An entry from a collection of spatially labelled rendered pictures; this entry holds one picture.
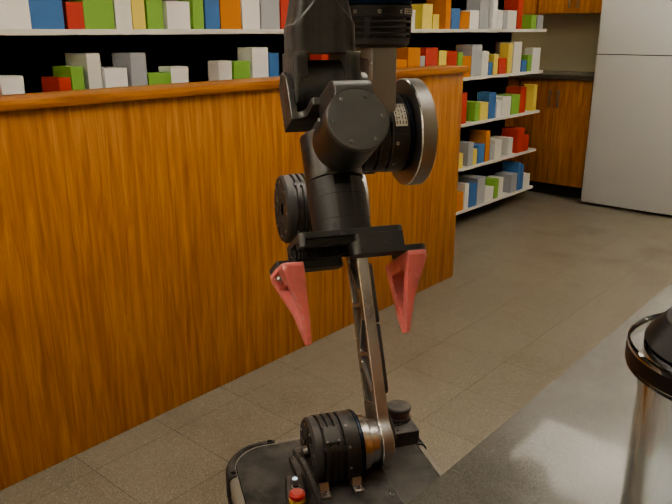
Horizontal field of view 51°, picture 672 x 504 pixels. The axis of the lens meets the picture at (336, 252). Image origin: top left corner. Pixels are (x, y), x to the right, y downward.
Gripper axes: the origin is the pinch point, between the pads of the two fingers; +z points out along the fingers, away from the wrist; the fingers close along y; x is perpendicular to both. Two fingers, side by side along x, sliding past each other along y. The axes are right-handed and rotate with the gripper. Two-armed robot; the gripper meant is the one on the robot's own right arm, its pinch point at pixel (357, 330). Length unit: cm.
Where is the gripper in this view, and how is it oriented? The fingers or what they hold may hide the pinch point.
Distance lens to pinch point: 66.9
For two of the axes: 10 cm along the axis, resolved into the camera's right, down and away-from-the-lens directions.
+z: 1.4, 9.7, -1.9
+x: -2.5, 2.2, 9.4
